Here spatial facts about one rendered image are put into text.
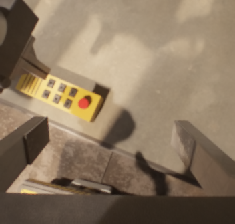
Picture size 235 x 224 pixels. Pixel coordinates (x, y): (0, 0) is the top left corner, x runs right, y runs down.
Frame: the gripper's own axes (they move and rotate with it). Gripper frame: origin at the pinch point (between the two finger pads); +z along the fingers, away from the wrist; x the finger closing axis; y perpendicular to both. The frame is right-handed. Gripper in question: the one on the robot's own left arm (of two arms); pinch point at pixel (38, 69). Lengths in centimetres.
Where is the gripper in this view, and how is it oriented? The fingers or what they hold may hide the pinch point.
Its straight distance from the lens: 37.7
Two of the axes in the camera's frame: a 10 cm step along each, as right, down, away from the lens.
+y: 9.1, 3.9, -1.4
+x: 4.0, -9.1, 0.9
